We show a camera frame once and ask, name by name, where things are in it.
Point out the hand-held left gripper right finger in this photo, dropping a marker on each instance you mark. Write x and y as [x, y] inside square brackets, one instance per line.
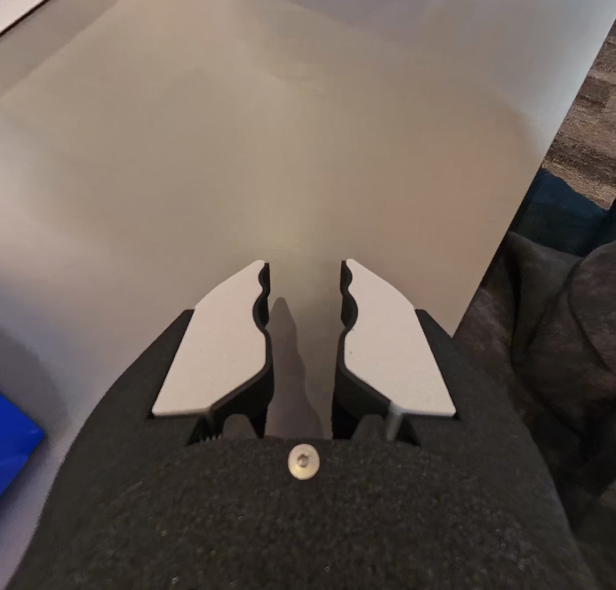
[394, 354]

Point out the blue jeans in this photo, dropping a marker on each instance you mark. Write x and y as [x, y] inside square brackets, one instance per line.
[558, 214]

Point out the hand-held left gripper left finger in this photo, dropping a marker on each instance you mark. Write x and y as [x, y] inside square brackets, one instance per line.
[216, 349]

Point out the blue plastic bin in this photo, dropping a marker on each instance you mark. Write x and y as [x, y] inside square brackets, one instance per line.
[14, 445]

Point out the grey desk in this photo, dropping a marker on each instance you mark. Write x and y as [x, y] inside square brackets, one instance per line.
[240, 142]

